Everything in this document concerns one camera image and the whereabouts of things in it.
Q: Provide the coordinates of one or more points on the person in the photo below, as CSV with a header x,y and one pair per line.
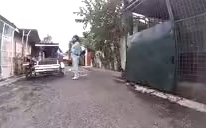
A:
x,y
75,56

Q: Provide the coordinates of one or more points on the leafy tree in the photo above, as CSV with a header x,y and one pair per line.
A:
x,y
102,30

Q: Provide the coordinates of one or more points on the grey asphalt road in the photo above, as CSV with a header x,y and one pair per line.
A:
x,y
91,103

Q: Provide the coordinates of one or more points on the dark green metal gate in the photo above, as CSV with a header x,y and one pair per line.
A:
x,y
151,56

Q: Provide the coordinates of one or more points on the motor tricycle with sidecar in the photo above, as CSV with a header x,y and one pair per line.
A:
x,y
46,61

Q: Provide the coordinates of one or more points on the house with canopy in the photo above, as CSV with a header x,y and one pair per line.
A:
x,y
24,46

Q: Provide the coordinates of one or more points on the pale concrete kerb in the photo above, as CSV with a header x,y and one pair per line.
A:
x,y
177,99

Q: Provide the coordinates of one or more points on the white metal gate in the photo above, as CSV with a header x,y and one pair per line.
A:
x,y
1,50

